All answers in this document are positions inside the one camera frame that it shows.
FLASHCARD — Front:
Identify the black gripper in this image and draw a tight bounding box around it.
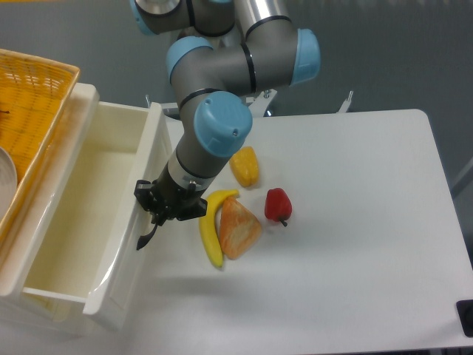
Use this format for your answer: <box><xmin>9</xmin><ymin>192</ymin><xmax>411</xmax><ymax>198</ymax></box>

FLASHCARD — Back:
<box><xmin>134</xmin><ymin>173</ymin><xmax>207</xmax><ymax>226</ymax></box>

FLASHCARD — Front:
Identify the white drawer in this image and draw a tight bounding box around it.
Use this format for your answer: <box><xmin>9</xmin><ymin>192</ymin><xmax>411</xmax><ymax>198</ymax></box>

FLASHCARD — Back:
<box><xmin>22</xmin><ymin>103</ymin><xmax>171</xmax><ymax>334</ymax></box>

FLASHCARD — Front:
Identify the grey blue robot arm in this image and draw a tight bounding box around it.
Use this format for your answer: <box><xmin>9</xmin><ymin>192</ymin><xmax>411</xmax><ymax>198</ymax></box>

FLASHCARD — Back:
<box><xmin>130</xmin><ymin>1</ymin><xmax>321</xmax><ymax>226</ymax></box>

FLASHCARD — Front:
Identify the yellow banana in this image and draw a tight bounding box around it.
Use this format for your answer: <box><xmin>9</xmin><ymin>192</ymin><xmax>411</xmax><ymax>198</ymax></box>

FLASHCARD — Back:
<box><xmin>199</xmin><ymin>189</ymin><xmax>239</xmax><ymax>268</ymax></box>

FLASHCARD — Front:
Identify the orange bread piece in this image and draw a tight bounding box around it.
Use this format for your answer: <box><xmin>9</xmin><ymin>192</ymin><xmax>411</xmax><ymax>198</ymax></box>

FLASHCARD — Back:
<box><xmin>220</xmin><ymin>197</ymin><xmax>262</xmax><ymax>260</ymax></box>

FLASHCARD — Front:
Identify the yellow bell pepper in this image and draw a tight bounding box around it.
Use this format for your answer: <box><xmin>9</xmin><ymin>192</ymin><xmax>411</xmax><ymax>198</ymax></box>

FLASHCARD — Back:
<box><xmin>229</xmin><ymin>146</ymin><xmax>259</xmax><ymax>187</ymax></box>

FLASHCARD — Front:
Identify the red bell pepper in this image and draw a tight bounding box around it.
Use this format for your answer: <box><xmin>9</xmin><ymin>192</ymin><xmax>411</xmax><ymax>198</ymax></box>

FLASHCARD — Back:
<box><xmin>265</xmin><ymin>188</ymin><xmax>293</xmax><ymax>227</ymax></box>

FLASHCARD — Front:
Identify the white plate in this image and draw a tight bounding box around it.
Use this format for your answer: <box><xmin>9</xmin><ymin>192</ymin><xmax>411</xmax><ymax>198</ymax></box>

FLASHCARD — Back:
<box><xmin>0</xmin><ymin>148</ymin><xmax>17</xmax><ymax>219</ymax></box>

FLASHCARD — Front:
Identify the yellow woven basket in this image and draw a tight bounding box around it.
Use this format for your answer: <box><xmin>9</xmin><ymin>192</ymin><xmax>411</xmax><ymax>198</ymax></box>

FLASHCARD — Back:
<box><xmin>1</xmin><ymin>49</ymin><xmax>81</xmax><ymax>241</ymax></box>

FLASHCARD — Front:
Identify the black corner device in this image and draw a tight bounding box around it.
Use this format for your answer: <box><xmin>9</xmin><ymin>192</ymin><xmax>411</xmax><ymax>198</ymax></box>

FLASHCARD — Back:
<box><xmin>456</xmin><ymin>300</ymin><xmax>473</xmax><ymax>338</ymax></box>

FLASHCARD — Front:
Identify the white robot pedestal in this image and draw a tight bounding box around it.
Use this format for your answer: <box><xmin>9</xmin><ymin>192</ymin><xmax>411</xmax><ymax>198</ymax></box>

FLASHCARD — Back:
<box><xmin>161</xmin><ymin>89</ymin><xmax>354</xmax><ymax>120</ymax></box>

